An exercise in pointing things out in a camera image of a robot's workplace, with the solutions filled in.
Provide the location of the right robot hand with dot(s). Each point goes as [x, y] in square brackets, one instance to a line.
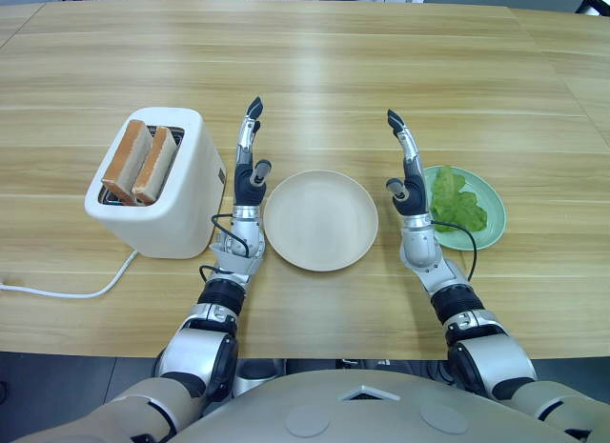
[412, 195]

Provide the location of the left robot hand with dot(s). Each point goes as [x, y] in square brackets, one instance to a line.
[248, 181]

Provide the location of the green plate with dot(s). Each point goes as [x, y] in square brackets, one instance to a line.
[493, 219]

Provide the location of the cream toaster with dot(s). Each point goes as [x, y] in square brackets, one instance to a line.
[186, 205]

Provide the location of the green lettuce leaf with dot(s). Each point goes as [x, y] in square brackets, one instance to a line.
[457, 205]

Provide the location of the bread slice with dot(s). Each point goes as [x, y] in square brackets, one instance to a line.
[155, 169]
[125, 162]

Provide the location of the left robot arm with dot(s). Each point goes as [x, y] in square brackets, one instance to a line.
[224, 295]

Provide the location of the cream plate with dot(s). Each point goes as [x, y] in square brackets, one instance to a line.
[320, 220]

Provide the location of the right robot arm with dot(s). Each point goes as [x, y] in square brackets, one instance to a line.
[457, 300]

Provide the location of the robot body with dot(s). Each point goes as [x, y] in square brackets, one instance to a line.
[362, 409]

